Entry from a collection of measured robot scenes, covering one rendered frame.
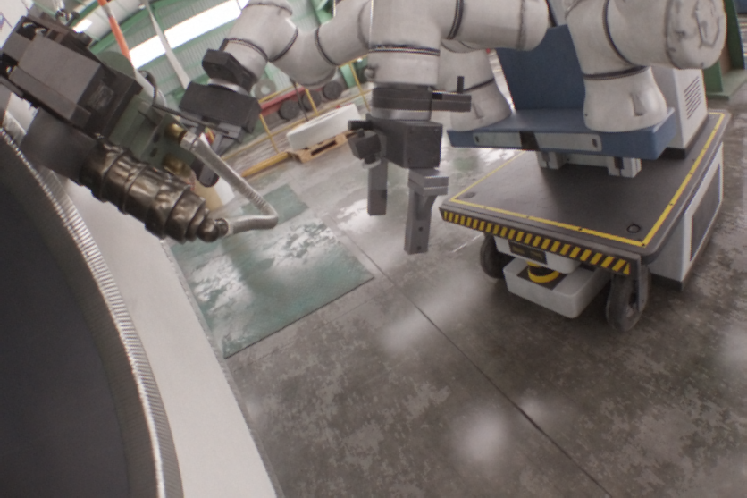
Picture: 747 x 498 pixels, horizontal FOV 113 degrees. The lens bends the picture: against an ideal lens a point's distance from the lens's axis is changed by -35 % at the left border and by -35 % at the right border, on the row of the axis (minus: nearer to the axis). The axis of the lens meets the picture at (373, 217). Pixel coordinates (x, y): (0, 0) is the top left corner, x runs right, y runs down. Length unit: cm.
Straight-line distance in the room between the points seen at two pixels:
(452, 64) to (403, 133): 66
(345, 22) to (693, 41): 55
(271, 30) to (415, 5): 31
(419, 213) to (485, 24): 24
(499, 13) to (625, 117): 39
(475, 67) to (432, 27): 62
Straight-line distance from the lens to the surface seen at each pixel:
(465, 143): 113
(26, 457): 68
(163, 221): 35
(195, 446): 55
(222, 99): 63
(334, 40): 67
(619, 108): 77
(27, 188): 54
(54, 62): 39
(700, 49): 63
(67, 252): 55
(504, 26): 47
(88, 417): 56
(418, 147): 42
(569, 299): 100
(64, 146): 37
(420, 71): 43
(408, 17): 44
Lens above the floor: 78
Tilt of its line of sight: 21 degrees down
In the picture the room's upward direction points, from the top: 24 degrees counter-clockwise
